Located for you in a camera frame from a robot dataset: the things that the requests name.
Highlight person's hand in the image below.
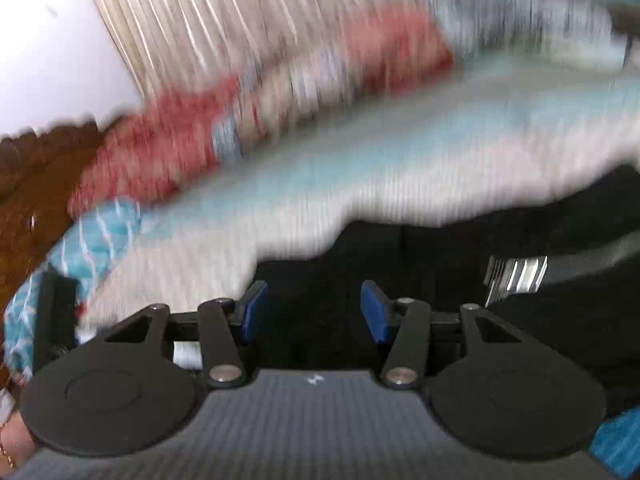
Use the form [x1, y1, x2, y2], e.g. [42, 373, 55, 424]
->
[0, 411, 38, 477]

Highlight black pants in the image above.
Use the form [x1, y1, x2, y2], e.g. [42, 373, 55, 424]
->
[250, 165, 639, 414]

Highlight red floral quilt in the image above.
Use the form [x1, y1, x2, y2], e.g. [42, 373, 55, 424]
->
[67, 6, 454, 218]

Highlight patterned teal beige bedsheet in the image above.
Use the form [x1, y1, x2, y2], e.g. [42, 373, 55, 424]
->
[81, 56, 639, 327]

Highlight brown wooden headboard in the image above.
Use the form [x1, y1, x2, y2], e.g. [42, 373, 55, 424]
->
[0, 120, 104, 306]

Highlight beige patterned curtain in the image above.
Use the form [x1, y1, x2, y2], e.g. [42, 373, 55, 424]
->
[74, 0, 526, 99]

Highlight teal lattice pillow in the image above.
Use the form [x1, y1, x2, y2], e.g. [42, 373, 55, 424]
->
[3, 198, 141, 379]

